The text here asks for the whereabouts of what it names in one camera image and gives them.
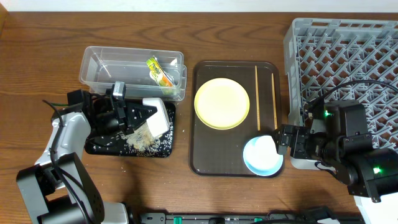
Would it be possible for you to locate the green snack wrapper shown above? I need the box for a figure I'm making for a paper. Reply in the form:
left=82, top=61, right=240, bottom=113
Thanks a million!
left=146, top=57, right=174, bottom=87

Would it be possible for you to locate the rice pile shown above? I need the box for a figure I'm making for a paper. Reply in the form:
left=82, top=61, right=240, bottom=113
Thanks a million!
left=90, top=124, right=175, bottom=156

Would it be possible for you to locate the white bowl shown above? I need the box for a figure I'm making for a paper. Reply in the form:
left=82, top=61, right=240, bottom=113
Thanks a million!
left=142, top=98, right=170, bottom=138

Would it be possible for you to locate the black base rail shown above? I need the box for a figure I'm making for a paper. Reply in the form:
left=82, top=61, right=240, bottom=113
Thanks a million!
left=138, top=212, right=364, bottom=224

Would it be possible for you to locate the dark brown serving tray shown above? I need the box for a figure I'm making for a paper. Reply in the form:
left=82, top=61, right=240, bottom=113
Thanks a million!
left=189, top=61, right=282, bottom=177

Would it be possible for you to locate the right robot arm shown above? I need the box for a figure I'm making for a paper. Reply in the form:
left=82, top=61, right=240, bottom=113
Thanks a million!
left=272, top=81, right=397, bottom=223

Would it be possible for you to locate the blue plate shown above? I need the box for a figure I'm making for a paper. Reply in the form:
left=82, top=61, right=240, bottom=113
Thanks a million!
left=243, top=135, right=284, bottom=177

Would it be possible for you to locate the white cup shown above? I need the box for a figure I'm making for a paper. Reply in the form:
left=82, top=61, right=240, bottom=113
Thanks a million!
left=251, top=136, right=279, bottom=170

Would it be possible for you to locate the grey dishwasher rack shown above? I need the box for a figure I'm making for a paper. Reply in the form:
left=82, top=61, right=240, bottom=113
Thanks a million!
left=282, top=17, right=398, bottom=170

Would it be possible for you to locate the clear plastic bin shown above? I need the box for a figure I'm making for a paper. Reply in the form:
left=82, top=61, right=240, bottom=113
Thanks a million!
left=80, top=46, right=187, bottom=101

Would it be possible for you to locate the black plastic tray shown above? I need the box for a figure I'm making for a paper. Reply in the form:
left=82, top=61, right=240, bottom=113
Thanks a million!
left=84, top=98, right=177, bottom=158

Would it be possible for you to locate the wooden chopstick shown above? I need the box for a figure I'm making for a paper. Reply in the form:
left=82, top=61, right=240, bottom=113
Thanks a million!
left=271, top=73, right=278, bottom=129
left=254, top=65, right=261, bottom=131

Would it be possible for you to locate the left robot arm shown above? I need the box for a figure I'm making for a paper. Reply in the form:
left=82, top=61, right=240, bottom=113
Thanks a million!
left=16, top=90, right=168, bottom=223

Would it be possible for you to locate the yellow plate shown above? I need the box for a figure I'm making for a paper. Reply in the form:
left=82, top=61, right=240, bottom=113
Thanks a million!
left=193, top=78, right=250, bottom=130

